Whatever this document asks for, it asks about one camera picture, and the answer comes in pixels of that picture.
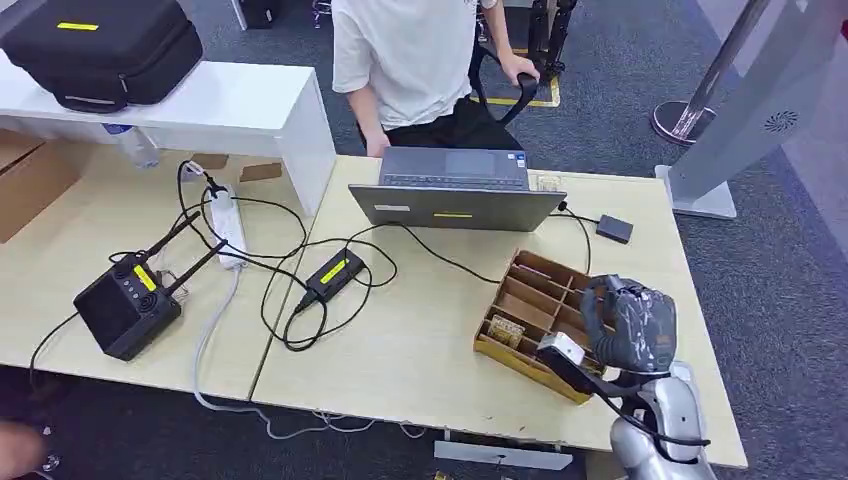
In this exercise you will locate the small white plug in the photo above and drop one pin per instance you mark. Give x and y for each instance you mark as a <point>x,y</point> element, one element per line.
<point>192,170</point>

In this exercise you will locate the gold patterned card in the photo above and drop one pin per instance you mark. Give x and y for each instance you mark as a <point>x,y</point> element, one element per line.
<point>507,331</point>

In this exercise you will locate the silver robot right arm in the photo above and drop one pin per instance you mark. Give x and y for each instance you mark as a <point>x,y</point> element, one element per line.
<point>662,424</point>

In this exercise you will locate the black router with antennas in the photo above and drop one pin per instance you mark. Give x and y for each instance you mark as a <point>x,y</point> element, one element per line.
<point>122,314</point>

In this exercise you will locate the black office chair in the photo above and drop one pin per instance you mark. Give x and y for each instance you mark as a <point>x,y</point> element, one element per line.
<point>487,126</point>

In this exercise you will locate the person's right hand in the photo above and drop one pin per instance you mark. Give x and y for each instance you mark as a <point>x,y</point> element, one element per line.
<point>378,142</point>

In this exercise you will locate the person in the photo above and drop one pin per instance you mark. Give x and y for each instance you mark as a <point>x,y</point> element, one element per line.
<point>404,60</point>

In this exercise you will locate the brown cardboard box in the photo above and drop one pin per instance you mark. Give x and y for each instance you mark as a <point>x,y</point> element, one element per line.
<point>30,185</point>

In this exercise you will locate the white bracket under desk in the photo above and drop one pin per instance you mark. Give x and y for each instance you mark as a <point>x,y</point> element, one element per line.
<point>503,456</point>

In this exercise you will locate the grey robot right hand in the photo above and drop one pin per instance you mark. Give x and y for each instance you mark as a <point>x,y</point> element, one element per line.
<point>639,324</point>

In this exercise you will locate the chrome stanchion pole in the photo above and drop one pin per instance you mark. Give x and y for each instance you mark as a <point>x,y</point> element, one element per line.
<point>682,119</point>

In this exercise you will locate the white kiosk stand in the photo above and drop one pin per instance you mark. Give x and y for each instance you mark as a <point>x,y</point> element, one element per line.
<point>748,119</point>

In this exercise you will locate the black tripod stand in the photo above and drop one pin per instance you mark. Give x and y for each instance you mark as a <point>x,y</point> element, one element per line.
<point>550,33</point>

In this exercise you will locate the black power adapter yellow label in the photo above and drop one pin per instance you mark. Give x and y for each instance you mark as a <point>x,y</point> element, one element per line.
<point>334,273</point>

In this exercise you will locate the white desk shelf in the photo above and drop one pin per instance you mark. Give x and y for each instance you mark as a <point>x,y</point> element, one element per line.
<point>225,96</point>

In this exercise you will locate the person's left hand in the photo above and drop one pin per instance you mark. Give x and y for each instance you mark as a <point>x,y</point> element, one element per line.
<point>518,67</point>

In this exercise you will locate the clear plastic water bottle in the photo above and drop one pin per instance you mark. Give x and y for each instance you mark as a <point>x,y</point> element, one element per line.
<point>136,147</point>

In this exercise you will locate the black case with yellow label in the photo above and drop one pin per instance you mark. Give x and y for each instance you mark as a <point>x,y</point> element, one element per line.
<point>106,53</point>

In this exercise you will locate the wooden card sorting box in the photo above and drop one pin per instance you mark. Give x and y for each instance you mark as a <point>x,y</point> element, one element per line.
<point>530,298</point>

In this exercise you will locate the grey laptop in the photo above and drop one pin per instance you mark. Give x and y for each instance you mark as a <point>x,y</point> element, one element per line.
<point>457,206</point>

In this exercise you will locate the small black hub box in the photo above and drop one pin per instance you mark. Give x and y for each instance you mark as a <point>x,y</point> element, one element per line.
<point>614,228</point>

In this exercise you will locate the white power strip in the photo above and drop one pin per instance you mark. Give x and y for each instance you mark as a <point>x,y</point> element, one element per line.
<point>228,228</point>

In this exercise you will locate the black storage box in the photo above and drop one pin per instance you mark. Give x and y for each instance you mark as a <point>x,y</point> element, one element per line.
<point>258,12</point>

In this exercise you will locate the brown tape patch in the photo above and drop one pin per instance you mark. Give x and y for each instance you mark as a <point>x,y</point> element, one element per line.
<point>261,172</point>
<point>209,162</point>

